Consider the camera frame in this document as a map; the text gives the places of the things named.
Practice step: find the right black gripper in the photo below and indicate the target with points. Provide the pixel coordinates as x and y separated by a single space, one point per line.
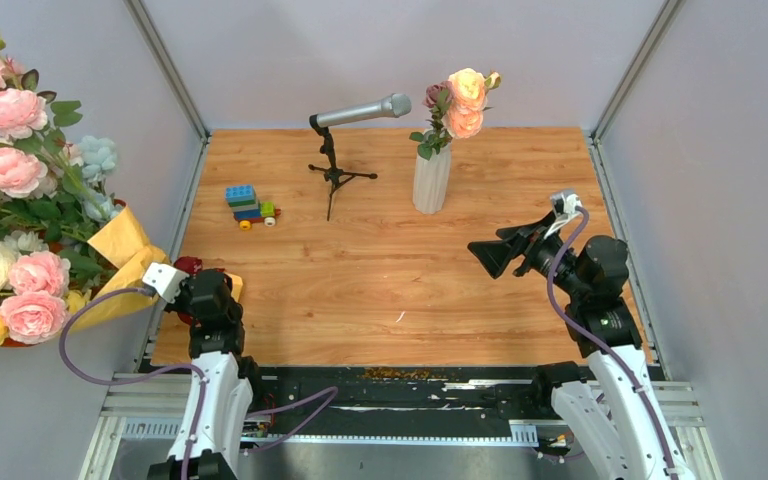
495 254

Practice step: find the dark red ribbon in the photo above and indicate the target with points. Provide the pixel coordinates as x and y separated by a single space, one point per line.
193 266

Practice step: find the yellow flower bouquet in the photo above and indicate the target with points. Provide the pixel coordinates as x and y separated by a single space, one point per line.
72 255

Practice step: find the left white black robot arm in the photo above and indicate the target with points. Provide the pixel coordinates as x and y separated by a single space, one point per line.
220 394

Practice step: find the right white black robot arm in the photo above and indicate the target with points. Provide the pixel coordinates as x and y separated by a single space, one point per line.
629 437

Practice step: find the white ribbed vase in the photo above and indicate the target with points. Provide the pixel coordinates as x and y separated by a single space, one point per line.
431 181

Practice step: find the orange flowers in vase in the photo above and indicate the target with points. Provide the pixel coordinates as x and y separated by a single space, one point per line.
456 107

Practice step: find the silver microphone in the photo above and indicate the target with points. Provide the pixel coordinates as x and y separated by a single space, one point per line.
393 106

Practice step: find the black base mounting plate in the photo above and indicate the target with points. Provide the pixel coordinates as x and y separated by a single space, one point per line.
406 402

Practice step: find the colourful toy block train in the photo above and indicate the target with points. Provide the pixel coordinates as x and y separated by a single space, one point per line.
248 209

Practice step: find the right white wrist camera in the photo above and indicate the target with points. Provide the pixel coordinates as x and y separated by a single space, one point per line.
565 205

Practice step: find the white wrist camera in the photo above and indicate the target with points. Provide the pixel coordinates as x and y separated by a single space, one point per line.
165 280
565 205

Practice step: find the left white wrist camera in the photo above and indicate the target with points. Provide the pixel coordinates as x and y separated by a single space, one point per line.
165 280

